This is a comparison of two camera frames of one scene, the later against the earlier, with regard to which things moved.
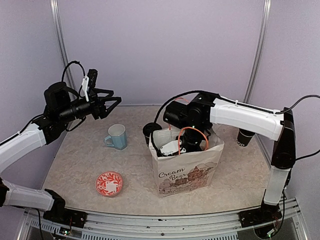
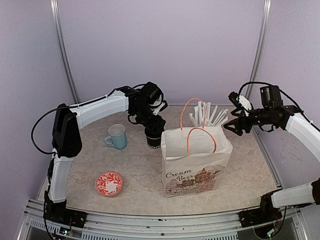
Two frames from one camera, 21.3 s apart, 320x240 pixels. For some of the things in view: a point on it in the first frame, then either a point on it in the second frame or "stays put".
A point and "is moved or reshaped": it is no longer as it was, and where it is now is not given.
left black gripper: x=97 y=104 to x=156 y=126
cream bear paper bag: x=180 y=174 is moved or reshaped
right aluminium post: x=260 y=52 stays put
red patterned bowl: x=109 y=184 stays put
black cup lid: x=149 y=128 is moved or reshaped
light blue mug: x=118 y=135 stays put
